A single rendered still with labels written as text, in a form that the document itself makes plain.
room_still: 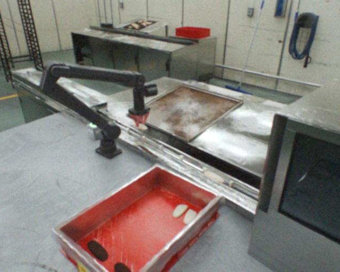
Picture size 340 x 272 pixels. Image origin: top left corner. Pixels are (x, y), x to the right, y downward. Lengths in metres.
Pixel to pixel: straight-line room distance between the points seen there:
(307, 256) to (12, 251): 0.88
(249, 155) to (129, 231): 0.63
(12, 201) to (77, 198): 0.25
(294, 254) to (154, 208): 0.50
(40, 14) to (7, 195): 7.60
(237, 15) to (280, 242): 4.80
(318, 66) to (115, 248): 4.30
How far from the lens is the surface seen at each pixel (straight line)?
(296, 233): 0.83
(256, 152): 1.33
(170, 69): 4.20
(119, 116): 1.89
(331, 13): 4.76
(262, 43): 5.17
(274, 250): 0.91
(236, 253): 0.98
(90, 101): 1.91
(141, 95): 1.40
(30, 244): 1.08
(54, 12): 8.84
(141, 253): 0.96
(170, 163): 1.27
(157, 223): 1.04
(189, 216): 1.05
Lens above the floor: 1.56
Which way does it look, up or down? 28 degrees down
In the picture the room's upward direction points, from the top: straight up
